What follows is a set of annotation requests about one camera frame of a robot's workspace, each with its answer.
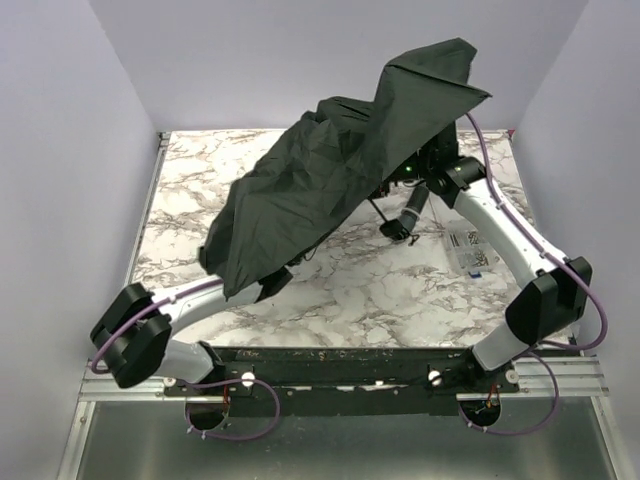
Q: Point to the aluminium frame rail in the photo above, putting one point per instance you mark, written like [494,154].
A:
[576,377]

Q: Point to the clear plastic parts box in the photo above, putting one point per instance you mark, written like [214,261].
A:
[468,252]

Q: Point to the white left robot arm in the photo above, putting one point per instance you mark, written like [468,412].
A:
[135,337]

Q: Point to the black folding umbrella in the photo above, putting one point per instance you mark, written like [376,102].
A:
[329,161]

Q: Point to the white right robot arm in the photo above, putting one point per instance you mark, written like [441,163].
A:
[553,286]

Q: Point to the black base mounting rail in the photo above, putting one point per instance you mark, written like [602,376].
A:
[259,381]

